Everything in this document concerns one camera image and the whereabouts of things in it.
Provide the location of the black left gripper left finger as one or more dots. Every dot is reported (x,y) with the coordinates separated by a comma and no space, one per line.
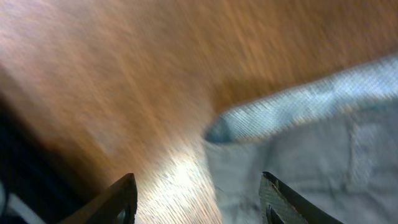
(117,204)

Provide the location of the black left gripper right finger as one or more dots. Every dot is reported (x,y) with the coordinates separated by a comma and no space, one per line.
(282,205)

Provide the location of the grey cargo shorts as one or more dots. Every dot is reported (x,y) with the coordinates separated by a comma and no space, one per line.
(333,141)

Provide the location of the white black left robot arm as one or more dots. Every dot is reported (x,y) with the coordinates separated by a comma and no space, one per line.
(33,192)

